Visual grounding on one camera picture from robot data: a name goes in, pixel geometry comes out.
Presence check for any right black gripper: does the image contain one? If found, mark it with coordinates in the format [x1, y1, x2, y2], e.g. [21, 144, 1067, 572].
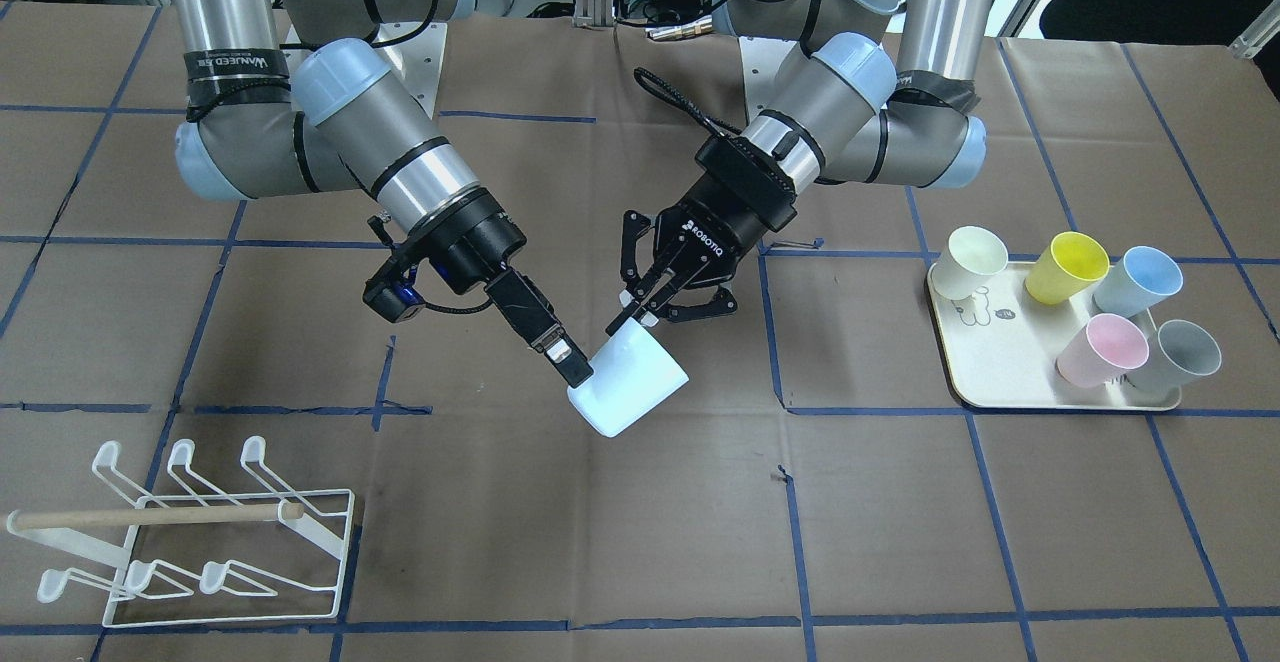
[399, 192, 594, 389]

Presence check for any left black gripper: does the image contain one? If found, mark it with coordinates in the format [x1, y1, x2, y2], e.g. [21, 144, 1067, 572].
[605, 131, 801, 335]

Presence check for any light blue cup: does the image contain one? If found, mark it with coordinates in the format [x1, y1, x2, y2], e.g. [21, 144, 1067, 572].
[1093, 246, 1184, 318]
[567, 319, 689, 438]

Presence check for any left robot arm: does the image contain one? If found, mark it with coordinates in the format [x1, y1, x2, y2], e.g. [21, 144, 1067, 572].
[607, 0, 995, 334]

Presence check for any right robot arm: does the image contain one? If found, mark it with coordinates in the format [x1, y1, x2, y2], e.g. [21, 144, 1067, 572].
[174, 0, 593, 387]

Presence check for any pale green cup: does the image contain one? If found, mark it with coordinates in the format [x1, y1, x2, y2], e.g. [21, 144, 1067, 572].
[929, 225, 1009, 300]

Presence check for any yellow cup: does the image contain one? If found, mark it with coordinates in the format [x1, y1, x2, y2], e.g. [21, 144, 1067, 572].
[1024, 232, 1111, 305]

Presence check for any pink cup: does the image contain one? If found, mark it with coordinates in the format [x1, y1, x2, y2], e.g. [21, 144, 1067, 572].
[1055, 314, 1149, 388]

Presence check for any grey cup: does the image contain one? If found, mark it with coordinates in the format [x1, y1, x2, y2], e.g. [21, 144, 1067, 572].
[1126, 319, 1222, 394]

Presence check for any cream plastic tray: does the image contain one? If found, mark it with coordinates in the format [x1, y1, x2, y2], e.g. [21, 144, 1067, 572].
[925, 261, 1181, 412]

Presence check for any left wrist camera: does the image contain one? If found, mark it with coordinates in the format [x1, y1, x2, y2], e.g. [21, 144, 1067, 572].
[695, 134, 797, 232]

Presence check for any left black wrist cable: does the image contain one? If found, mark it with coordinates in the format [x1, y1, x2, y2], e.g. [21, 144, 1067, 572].
[634, 67, 746, 138]

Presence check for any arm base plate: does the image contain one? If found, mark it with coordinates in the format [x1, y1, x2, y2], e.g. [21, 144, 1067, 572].
[280, 22, 447, 118]
[737, 37, 796, 125]

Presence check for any white wire cup rack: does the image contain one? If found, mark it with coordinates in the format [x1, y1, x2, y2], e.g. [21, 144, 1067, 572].
[5, 437, 356, 629]

